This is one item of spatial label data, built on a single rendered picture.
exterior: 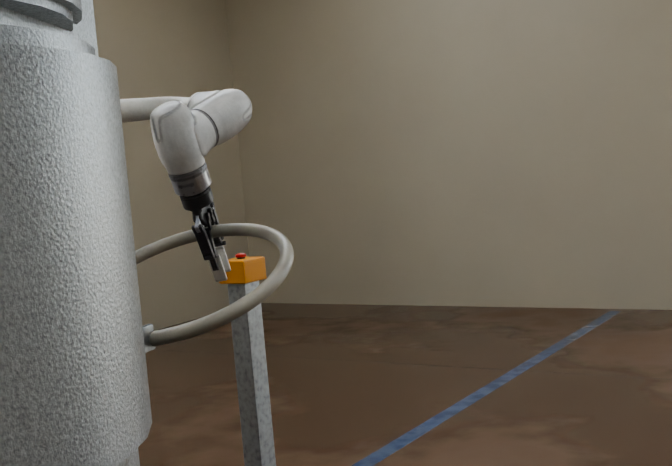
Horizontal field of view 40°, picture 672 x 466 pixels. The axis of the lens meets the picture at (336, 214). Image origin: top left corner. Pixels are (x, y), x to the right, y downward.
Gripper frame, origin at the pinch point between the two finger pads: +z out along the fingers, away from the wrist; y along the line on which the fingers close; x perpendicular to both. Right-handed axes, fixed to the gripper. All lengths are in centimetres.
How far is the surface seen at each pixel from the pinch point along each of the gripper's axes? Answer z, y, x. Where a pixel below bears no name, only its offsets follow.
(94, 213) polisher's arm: -77, 148, 51
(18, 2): -88, 144, 49
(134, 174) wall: 164, -542, -256
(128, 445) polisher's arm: -64, 152, 49
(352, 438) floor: 193, -171, -29
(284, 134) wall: 192, -653, -141
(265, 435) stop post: 97, -58, -26
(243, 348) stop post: 67, -68, -28
